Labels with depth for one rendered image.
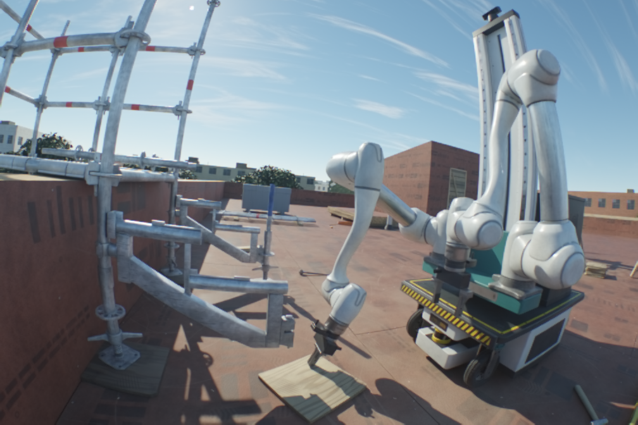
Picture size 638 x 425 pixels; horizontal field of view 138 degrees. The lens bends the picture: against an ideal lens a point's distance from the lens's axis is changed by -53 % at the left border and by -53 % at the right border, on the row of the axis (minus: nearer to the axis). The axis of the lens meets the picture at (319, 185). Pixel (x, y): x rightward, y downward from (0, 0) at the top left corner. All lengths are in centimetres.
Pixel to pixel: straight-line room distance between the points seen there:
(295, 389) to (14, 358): 91
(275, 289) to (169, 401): 57
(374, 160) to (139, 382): 119
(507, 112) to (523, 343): 89
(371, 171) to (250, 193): 592
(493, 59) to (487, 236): 113
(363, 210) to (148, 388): 103
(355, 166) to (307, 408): 90
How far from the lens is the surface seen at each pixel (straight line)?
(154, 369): 115
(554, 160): 90
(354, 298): 104
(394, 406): 109
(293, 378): 112
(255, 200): 679
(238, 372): 116
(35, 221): 86
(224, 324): 99
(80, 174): 102
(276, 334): 102
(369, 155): 98
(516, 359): 127
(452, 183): 1065
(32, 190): 84
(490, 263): 134
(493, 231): 73
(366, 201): 97
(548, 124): 91
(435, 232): 138
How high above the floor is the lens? 75
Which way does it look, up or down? 1 degrees up
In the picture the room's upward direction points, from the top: 6 degrees clockwise
